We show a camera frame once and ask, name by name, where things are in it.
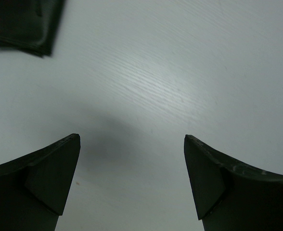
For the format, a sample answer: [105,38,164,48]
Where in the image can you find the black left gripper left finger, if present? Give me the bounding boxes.
[0,134,80,231]

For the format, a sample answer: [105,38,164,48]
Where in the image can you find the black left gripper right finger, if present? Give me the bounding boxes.
[184,135,283,231]

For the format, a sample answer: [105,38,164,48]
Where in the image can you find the black pouch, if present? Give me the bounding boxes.
[0,0,65,57]

